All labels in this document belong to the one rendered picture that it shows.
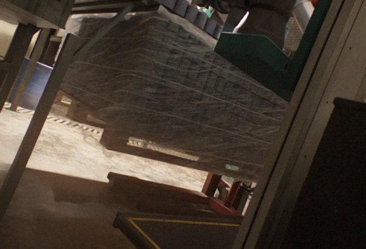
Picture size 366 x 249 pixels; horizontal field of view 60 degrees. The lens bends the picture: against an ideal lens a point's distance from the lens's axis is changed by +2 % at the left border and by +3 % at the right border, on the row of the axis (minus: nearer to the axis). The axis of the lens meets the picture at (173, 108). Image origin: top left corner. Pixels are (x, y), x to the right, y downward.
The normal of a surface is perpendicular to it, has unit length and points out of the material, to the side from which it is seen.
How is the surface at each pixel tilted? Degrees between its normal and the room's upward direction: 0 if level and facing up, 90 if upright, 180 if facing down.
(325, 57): 90
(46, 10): 90
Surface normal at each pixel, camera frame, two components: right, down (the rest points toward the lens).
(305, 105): -0.68, -0.29
